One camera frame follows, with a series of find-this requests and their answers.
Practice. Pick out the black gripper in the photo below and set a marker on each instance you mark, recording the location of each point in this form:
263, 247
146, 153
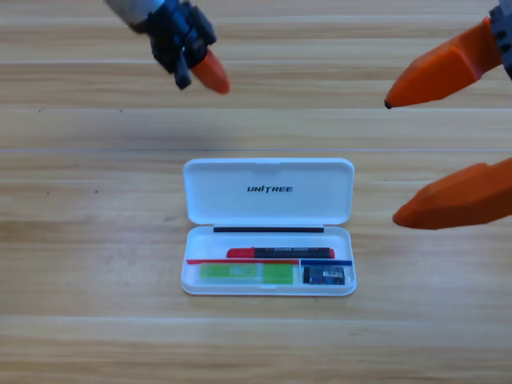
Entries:
506, 36
180, 36

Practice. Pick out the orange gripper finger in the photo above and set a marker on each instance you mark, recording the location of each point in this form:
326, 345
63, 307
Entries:
460, 200

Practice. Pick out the green highlighter pen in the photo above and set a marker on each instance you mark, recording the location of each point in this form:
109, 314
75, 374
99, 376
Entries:
248, 274

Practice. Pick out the red and black marker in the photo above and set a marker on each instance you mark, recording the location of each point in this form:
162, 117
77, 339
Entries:
288, 253

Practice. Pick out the black and blue eraser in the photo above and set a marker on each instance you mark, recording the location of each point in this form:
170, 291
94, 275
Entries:
324, 276

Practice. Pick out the white open pencil case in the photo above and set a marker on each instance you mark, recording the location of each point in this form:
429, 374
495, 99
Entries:
268, 200

